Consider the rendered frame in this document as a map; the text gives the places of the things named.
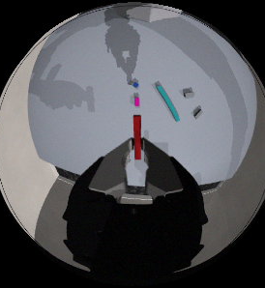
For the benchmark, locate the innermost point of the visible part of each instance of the turquoise rod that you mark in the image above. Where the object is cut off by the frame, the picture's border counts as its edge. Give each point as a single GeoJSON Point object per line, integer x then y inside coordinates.
{"type": "Point", "coordinates": [168, 102]}

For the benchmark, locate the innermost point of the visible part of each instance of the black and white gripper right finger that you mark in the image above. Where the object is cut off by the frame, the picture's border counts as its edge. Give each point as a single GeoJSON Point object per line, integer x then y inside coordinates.
{"type": "Point", "coordinates": [168, 177]}

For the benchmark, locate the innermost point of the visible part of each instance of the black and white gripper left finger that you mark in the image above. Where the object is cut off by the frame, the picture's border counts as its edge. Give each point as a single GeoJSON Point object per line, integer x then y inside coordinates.
{"type": "Point", "coordinates": [107, 175]}

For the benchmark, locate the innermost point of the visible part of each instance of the magenta block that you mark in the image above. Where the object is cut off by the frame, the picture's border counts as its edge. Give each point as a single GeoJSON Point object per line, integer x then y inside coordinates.
{"type": "Point", "coordinates": [136, 101]}

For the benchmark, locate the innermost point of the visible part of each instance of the red rod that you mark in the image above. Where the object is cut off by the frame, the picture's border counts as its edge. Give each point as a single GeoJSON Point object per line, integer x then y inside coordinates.
{"type": "Point", "coordinates": [137, 136]}

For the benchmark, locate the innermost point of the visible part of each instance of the grey rod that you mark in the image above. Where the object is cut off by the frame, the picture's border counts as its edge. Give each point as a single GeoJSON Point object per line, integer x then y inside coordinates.
{"type": "Point", "coordinates": [189, 94]}
{"type": "Point", "coordinates": [198, 113]}

